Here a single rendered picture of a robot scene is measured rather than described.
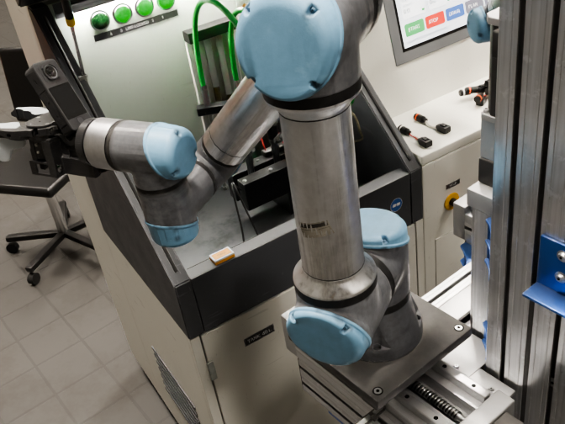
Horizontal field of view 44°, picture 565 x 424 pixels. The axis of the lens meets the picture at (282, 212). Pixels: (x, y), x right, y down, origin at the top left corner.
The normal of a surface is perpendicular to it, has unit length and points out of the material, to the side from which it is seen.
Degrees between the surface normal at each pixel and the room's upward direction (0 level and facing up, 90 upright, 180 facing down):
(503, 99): 90
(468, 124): 0
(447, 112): 0
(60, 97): 58
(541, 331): 90
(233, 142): 104
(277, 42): 83
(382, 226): 7
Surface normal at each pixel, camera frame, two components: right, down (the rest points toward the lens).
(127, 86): 0.53, 0.41
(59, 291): -0.14, -0.82
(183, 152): 0.89, 0.14
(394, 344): 0.22, 0.24
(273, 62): -0.44, 0.44
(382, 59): 0.48, 0.21
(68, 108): 0.70, -0.35
